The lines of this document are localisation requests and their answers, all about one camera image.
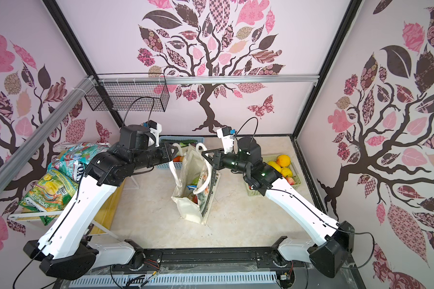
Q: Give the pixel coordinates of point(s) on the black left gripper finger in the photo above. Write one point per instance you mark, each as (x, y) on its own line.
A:
(175, 146)
(170, 154)

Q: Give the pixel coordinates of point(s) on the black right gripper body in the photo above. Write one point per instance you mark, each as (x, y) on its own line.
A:
(232, 162)

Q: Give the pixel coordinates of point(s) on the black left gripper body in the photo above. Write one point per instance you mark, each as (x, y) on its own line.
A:
(153, 155)

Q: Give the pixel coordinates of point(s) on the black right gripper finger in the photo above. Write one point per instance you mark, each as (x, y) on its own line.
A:
(209, 153)
(210, 162)

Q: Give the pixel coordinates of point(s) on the cream canvas grocery bag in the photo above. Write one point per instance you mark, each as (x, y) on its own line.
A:
(195, 205)

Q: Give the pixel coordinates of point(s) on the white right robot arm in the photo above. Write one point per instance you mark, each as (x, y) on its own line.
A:
(331, 242)

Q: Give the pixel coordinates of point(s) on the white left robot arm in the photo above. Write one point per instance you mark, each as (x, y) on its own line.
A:
(62, 252)

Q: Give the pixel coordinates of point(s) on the Fox's candy bag upper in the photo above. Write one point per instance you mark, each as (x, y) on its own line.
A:
(84, 152)

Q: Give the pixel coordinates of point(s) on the fox's candy bag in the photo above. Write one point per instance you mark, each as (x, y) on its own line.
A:
(73, 169)
(84, 152)

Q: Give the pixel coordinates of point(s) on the Fox's candy bag lower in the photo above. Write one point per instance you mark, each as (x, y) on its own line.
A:
(73, 169)

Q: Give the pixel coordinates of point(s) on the green yellow snack bag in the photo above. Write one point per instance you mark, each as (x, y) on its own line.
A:
(51, 193)

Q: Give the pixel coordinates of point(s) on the light blue perforated basket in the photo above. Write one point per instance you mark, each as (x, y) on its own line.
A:
(183, 148)

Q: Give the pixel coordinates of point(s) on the green cucumber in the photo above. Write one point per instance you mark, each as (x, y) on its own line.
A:
(188, 141)

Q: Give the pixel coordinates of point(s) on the orange fruit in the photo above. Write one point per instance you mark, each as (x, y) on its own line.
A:
(283, 161)

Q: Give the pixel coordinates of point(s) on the yellow lemon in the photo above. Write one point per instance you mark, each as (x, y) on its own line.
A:
(286, 172)

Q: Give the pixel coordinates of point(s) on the red apple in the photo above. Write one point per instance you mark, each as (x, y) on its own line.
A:
(291, 181)

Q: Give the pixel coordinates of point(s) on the light green perforated basket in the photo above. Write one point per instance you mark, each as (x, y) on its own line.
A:
(267, 158)

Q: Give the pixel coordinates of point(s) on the wooden side shelf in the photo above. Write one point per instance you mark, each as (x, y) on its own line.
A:
(20, 221)

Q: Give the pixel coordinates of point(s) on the black wire wall basket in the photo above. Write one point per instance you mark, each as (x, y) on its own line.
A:
(138, 92)

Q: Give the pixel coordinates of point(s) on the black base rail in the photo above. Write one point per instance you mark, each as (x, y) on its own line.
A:
(220, 258)

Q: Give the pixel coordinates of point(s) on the white slotted cable duct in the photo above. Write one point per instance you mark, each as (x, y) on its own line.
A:
(172, 280)

